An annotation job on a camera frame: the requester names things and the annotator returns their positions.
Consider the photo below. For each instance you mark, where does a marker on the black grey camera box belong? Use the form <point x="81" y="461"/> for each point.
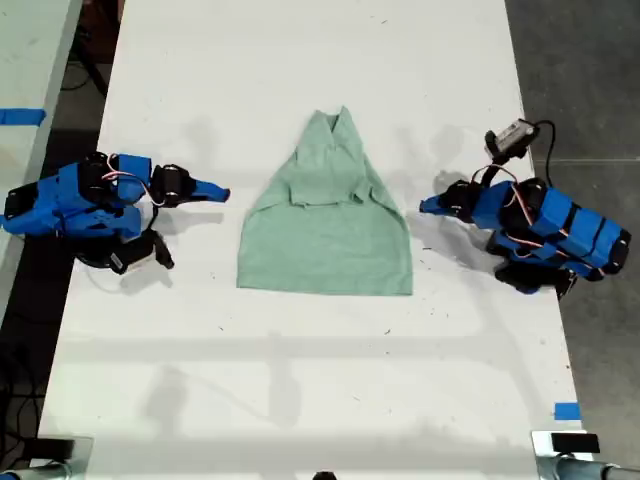
<point x="512" y="136"/>

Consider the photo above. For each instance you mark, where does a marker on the short black camera stalk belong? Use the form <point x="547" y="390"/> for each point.
<point x="492" y="172"/>
<point x="164" y="252"/>

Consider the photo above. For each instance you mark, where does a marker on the small black round object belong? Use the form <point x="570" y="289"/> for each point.
<point x="325" y="476"/>

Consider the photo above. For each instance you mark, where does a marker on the white side table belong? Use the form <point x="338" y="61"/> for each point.
<point x="25" y="75"/>

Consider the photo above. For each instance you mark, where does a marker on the small black box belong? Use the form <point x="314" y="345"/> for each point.
<point x="52" y="447"/>
<point x="575" y="442"/>

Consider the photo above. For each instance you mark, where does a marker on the black camera box with label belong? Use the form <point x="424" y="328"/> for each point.
<point x="132" y="255"/>

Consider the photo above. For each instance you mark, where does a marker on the grey metal pipe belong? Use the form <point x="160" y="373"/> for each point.
<point x="585" y="470"/>
<point x="35" y="472"/>

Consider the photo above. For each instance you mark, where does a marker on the long blue tape strip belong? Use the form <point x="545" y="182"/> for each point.
<point x="20" y="116"/>

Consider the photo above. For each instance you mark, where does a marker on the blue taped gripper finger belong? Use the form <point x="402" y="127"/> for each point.
<point x="437" y="200"/>
<point x="210" y="197"/>
<point x="440" y="209"/>
<point x="207" y="187"/>

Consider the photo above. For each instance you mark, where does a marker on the pale green T-shirt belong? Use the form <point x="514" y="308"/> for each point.
<point x="325" y="245"/>

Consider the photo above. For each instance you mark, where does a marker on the short blue tape strip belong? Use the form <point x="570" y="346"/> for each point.
<point x="567" y="411"/>

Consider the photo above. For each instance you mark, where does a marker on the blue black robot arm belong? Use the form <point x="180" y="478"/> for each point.
<point x="585" y="225"/>
<point x="45" y="205"/>

